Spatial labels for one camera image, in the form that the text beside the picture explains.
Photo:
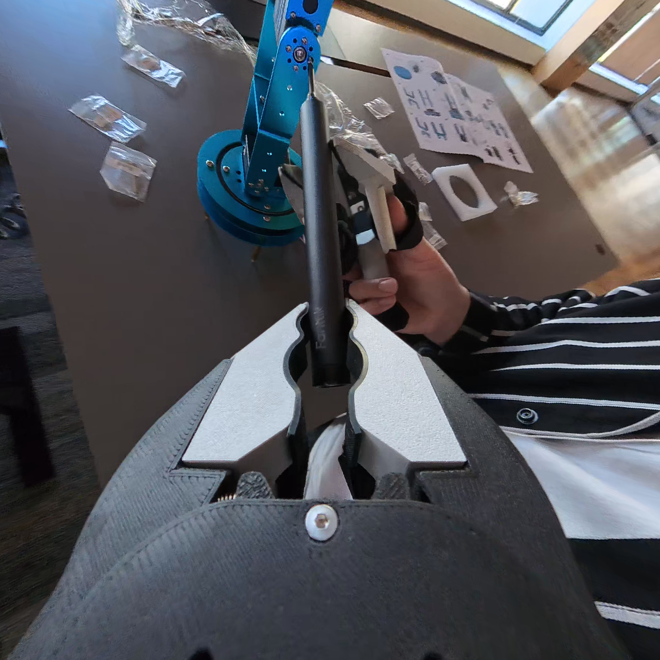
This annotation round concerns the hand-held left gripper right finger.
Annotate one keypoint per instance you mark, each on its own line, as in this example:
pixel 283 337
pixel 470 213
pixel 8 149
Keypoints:
pixel 402 402

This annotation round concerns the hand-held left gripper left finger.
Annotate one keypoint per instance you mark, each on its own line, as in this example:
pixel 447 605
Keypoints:
pixel 247 402

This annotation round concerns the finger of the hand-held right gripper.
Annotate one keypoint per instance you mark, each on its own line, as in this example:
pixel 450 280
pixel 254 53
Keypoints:
pixel 368 167
pixel 293 185

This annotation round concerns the black electric screwdriver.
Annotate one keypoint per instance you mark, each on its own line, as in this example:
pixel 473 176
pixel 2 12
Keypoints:
pixel 319 232

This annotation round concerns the blue toy robot arm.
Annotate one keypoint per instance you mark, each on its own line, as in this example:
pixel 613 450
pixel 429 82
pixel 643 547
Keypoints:
pixel 273 103

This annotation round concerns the person's right forearm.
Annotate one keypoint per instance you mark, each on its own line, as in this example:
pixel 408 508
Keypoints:
pixel 567 350

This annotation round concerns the person's right hand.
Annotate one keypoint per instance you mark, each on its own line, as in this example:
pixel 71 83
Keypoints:
pixel 428 288

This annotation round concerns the small clear plastic bag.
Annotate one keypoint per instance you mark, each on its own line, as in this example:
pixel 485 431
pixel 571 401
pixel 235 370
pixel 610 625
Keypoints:
pixel 108 118
pixel 417 169
pixel 432 229
pixel 128 170
pixel 152 66
pixel 379 108
pixel 521 195

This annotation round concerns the crumpled clear plastic bag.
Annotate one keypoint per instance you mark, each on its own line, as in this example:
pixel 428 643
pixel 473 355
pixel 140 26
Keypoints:
pixel 345 118

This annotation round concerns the printed instruction sheet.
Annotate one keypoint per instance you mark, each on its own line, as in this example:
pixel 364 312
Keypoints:
pixel 453 113

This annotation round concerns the large crumpled plastic wrap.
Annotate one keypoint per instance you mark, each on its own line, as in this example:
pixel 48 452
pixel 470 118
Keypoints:
pixel 196 20

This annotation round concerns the person's striped jacket torso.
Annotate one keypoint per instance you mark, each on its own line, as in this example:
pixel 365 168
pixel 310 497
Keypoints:
pixel 593 479

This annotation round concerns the window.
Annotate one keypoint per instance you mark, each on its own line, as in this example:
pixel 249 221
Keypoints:
pixel 515 13

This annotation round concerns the dark furniture piece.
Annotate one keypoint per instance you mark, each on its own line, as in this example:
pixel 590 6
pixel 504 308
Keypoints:
pixel 26 402

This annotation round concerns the office chair wheel base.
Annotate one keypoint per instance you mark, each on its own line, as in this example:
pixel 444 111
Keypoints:
pixel 11 219

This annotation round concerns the white foam frame piece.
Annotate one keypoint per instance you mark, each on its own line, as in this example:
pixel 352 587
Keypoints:
pixel 443 180

